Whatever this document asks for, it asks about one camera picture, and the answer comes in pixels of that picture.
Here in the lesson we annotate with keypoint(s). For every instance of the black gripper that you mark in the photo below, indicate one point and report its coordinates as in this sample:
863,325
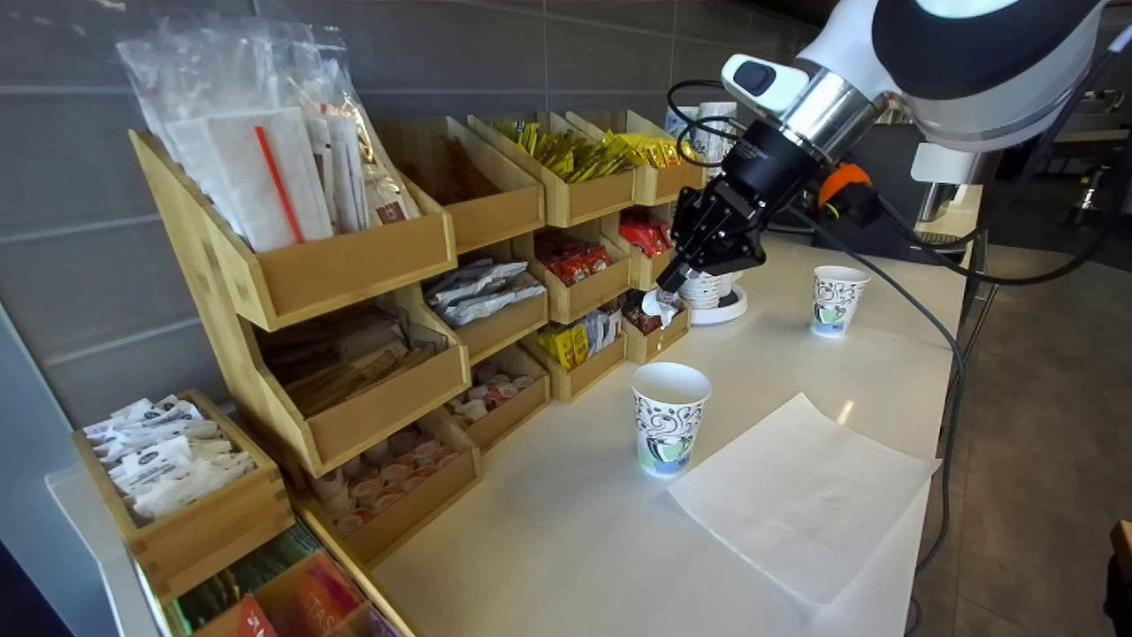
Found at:
738,214

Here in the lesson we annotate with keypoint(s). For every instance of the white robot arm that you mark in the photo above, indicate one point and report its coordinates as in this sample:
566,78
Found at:
1003,106

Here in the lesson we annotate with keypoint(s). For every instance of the patterned paper cup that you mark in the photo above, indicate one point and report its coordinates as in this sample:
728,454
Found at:
836,301
668,420

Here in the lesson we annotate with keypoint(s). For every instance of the pile of large red packets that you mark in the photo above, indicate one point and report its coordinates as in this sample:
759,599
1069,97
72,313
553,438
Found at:
645,233

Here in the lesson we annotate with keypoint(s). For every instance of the pile of red creamer cups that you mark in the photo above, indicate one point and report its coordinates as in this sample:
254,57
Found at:
640,328

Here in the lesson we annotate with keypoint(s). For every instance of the white blue packets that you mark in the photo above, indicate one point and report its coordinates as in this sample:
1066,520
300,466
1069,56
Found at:
603,329

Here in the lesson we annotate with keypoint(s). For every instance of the pile of small red packets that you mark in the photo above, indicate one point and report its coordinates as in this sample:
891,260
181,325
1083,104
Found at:
574,257

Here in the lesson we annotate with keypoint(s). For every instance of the yellow tea packets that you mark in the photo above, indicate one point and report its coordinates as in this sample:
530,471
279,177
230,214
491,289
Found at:
562,343

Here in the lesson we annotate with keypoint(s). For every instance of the stack of patterned paper cups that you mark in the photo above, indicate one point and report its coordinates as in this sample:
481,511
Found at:
679,117
714,115

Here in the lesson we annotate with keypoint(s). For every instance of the pile of green yellow packets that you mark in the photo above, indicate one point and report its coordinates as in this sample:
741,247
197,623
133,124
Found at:
566,149

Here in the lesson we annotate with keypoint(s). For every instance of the pile of grey white packets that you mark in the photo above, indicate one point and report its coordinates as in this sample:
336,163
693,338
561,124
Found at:
481,289

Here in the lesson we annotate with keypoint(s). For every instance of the pile of pale creamer cups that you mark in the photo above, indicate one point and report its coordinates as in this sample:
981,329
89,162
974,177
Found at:
497,391

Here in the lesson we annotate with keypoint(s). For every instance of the white paper napkin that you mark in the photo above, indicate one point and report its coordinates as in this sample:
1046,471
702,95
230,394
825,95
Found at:
814,498

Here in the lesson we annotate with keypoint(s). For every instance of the wooden condiment organizer shelf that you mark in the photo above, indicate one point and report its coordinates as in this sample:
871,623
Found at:
356,269

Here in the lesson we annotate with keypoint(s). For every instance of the pile of brown packets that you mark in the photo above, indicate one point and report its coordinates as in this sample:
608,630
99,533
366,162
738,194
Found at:
356,354

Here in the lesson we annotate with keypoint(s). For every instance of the pile of pink creamer cups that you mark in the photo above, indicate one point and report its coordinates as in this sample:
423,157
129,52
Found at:
391,471

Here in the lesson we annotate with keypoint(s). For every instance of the clear plastic bag of straws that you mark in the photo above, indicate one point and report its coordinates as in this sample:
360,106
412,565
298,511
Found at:
258,130

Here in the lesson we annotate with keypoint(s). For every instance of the low wooden tray box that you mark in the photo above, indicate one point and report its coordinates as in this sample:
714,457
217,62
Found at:
356,589

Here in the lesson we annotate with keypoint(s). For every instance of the pile of orange packets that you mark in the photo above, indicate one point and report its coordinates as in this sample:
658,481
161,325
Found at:
300,602

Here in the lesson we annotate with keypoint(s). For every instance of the small wooden box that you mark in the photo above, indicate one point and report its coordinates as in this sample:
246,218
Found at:
222,537

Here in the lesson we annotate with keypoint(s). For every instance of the pile of white sachets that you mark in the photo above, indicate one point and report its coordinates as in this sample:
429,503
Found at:
163,454

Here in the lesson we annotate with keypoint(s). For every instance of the black wrist camera orange plug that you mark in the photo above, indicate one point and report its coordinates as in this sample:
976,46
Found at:
850,197

